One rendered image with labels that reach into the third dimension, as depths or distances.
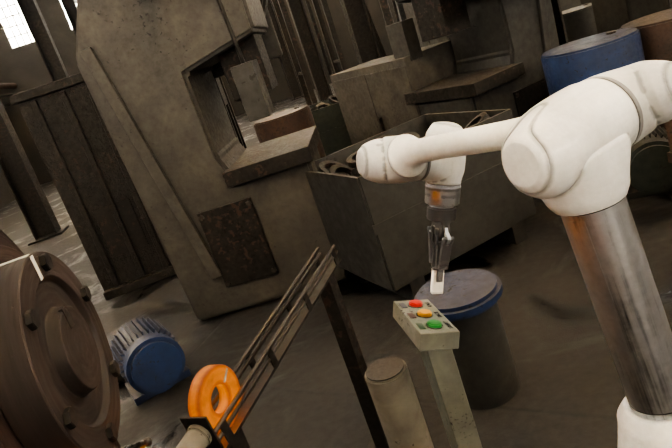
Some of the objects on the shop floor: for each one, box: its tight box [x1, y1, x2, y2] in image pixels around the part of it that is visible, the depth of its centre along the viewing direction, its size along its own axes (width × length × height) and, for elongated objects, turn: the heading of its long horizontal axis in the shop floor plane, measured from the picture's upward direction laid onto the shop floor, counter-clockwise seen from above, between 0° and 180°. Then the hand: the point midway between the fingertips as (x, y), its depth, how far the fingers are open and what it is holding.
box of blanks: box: [305, 109, 536, 300], centre depth 347 cm, size 103×83×77 cm
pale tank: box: [252, 0, 348, 105], centre depth 922 cm, size 92×92×450 cm
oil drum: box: [253, 105, 326, 158], centre depth 586 cm, size 59×59×89 cm
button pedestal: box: [393, 299, 482, 448], centre depth 171 cm, size 16×24×62 cm, turn 62°
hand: (437, 280), depth 155 cm, fingers closed
